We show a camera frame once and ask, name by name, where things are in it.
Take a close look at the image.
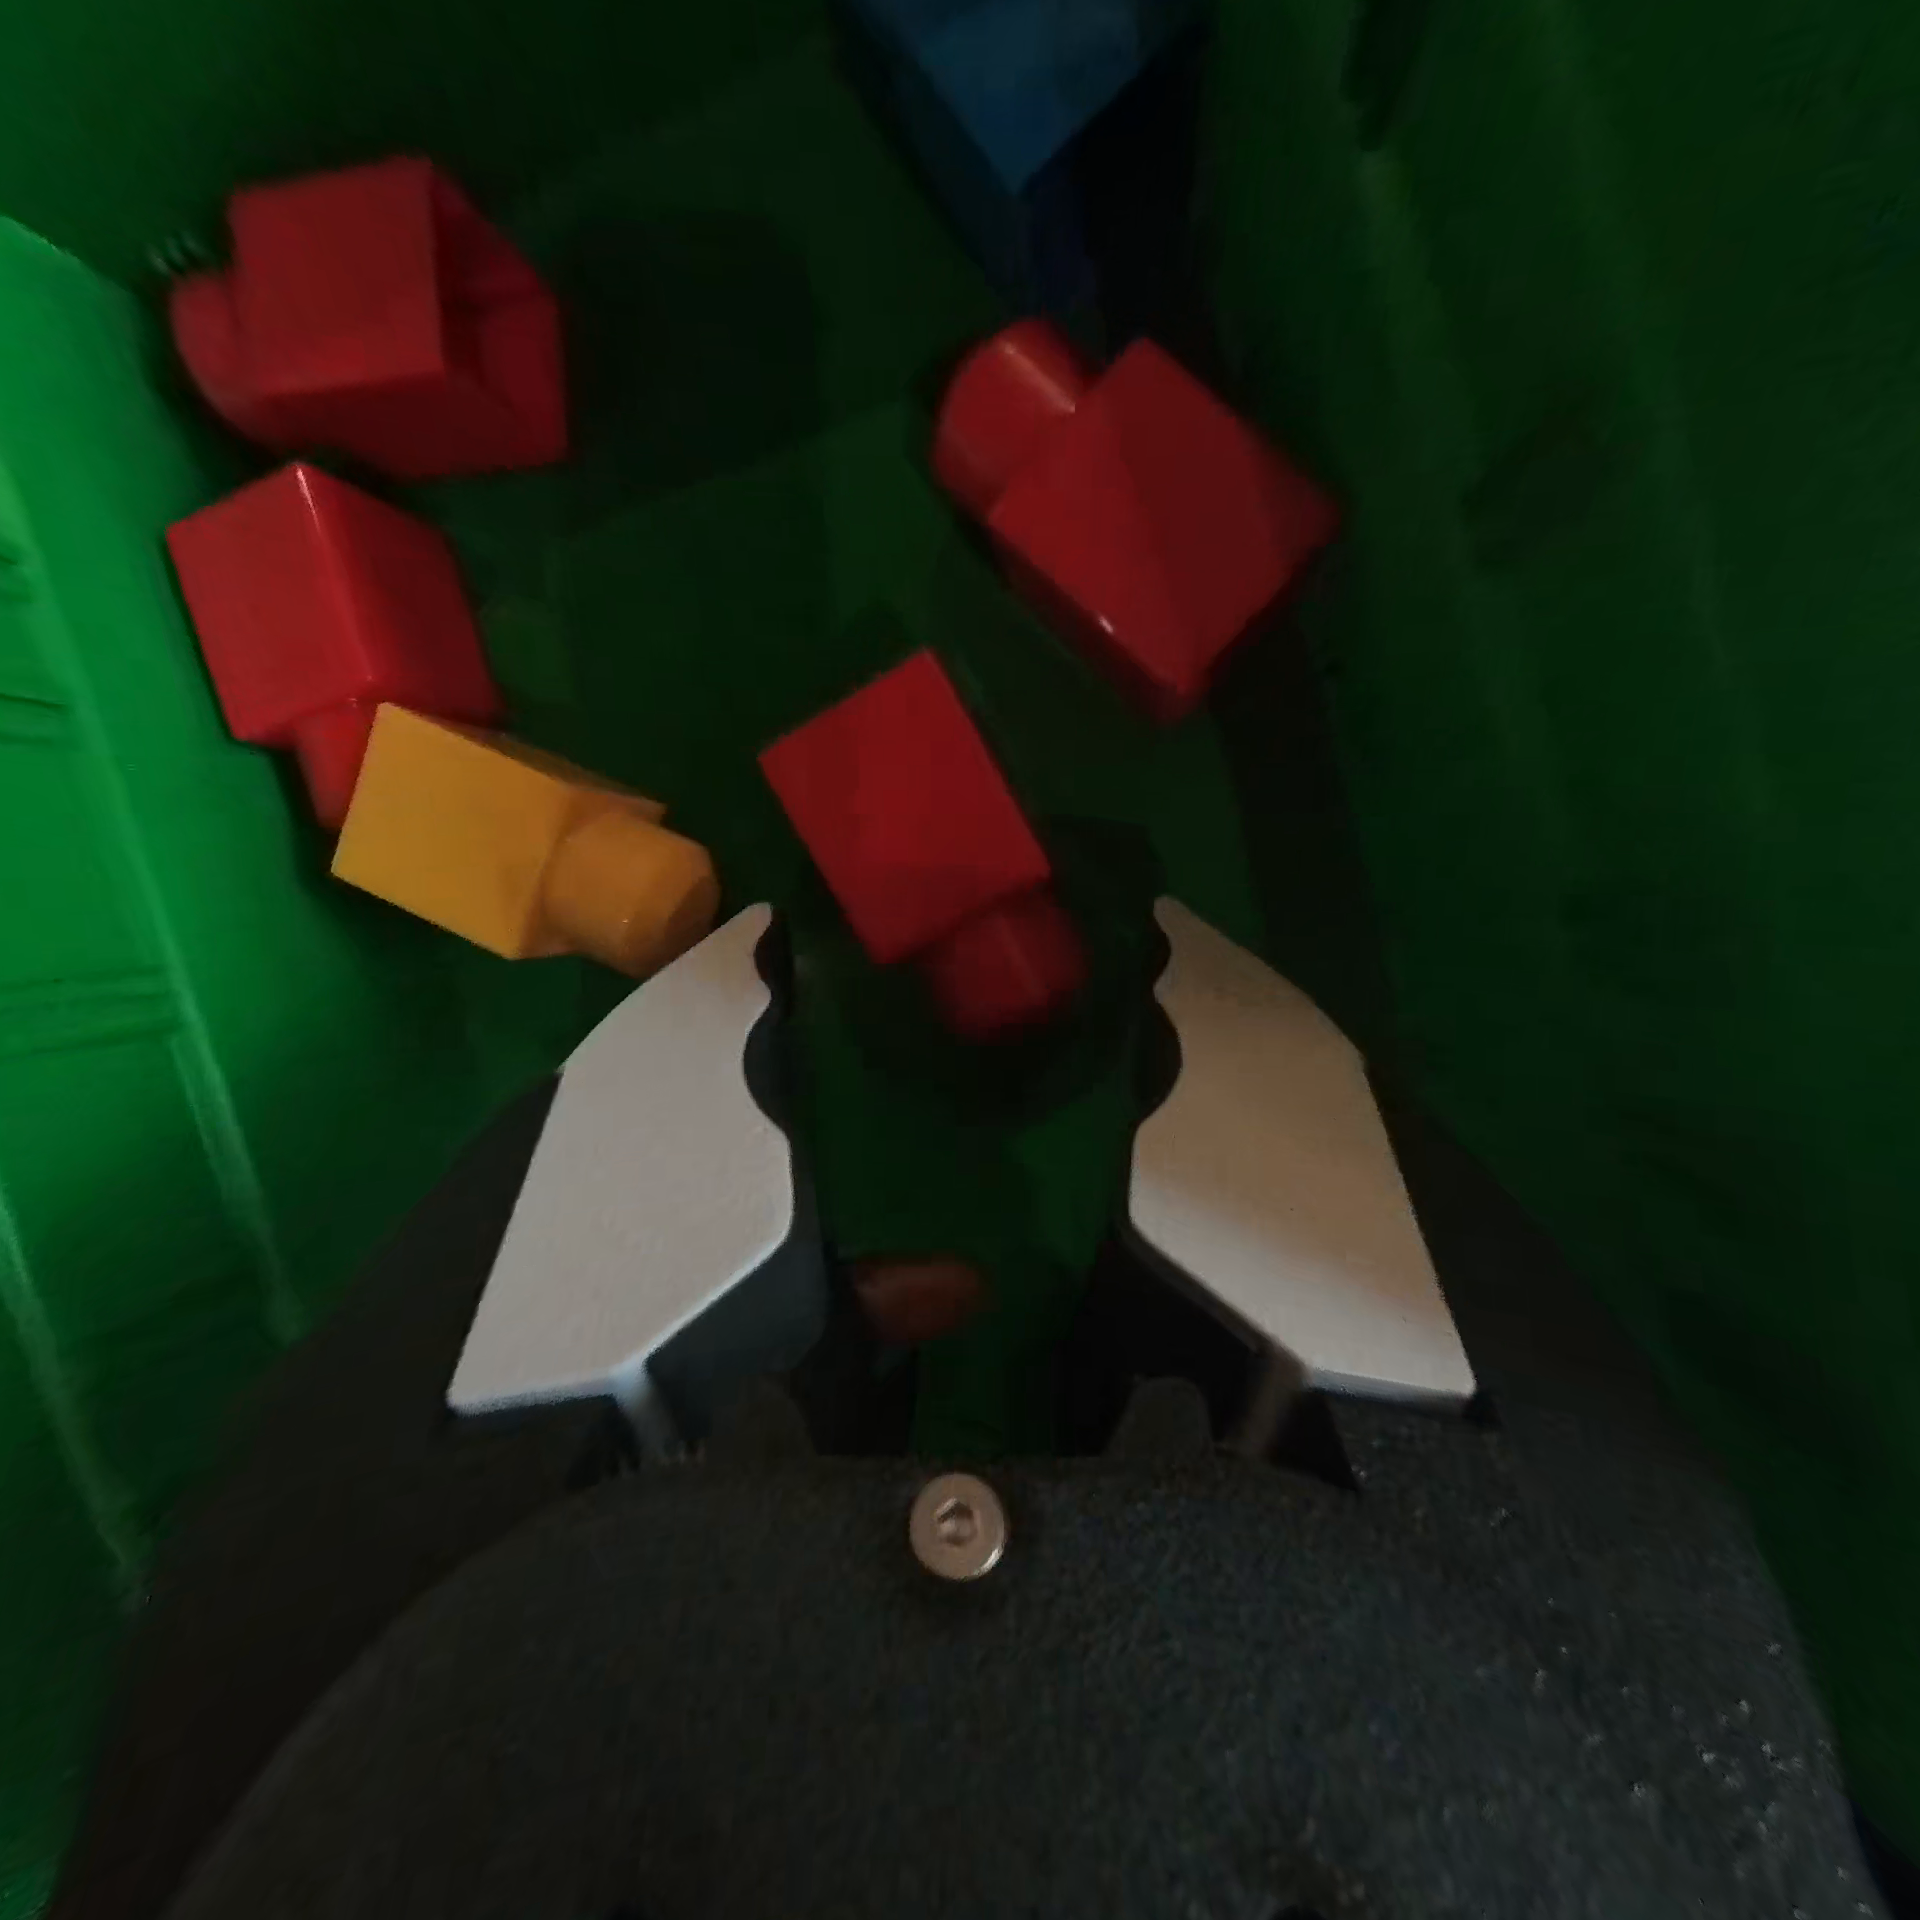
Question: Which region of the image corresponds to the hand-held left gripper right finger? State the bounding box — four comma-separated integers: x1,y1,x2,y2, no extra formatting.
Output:
1124,895,1479,1449

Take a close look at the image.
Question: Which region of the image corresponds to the yellow mega block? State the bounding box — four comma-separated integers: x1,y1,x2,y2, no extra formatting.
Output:
330,701,722,974

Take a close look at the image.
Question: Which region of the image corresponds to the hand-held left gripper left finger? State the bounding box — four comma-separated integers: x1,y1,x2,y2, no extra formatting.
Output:
448,903,828,1449

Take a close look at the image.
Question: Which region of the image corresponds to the red mega block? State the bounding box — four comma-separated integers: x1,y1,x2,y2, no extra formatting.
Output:
165,462,500,829
757,650,1088,1039
168,154,568,481
931,318,1341,724

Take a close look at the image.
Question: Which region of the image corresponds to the person's left hand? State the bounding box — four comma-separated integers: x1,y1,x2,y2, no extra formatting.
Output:
853,1257,986,1338

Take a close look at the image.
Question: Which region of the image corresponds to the blue mega block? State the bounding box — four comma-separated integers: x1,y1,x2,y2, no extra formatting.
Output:
838,0,1202,196

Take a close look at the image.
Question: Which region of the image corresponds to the green plastic bin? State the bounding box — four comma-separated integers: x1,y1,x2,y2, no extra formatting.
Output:
0,0,1920,1920

